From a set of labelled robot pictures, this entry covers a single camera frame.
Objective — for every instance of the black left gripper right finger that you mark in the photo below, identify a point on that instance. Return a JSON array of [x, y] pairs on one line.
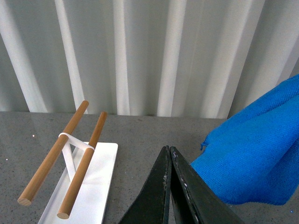
[[193, 201]]

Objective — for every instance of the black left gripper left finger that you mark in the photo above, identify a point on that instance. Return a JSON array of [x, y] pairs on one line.
[[153, 202]]

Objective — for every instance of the white pleated curtain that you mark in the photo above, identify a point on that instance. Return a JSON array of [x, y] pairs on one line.
[[168, 58]]

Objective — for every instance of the blue microfiber cloth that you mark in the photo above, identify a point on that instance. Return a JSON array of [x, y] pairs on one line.
[[254, 155]]

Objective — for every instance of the white rack with wooden rods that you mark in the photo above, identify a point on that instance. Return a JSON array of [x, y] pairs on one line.
[[80, 197]]

